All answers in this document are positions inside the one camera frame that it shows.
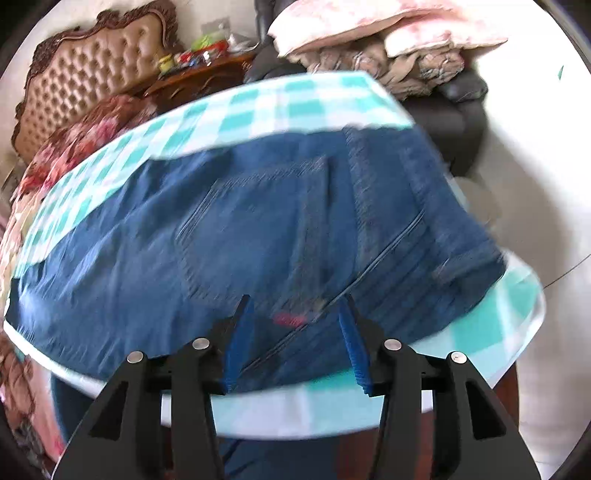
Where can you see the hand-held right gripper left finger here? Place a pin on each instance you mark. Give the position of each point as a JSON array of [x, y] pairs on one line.
[[239, 339]]

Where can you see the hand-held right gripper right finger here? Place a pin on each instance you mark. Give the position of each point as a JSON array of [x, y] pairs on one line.
[[352, 344]]

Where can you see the blue denim pants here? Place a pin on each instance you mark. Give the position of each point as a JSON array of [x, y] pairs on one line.
[[258, 230]]

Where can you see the black leather sofa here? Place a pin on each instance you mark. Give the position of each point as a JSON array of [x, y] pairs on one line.
[[443, 124]]

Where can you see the teal white checkered tablecloth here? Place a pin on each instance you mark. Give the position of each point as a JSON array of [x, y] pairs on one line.
[[295, 99]]

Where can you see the red floral bedspread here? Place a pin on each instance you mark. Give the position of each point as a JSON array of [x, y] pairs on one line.
[[92, 131]]

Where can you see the dark carved wooden nightstand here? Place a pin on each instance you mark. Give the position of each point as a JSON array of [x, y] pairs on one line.
[[198, 83]]

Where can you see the brown plaid blanket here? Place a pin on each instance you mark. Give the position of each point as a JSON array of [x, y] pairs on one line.
[[351, 62]]

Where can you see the yellow jar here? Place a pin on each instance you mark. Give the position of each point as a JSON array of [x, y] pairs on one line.
[[165, 63]]

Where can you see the green snack packet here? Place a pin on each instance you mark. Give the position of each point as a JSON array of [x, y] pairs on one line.
[[207, 43]]

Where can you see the tufted leather carved headboard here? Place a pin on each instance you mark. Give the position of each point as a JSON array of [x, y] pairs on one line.
[[83, 74]]

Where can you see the pink quilted pillow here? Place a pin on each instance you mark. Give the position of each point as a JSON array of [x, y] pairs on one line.
[[369, 21]]

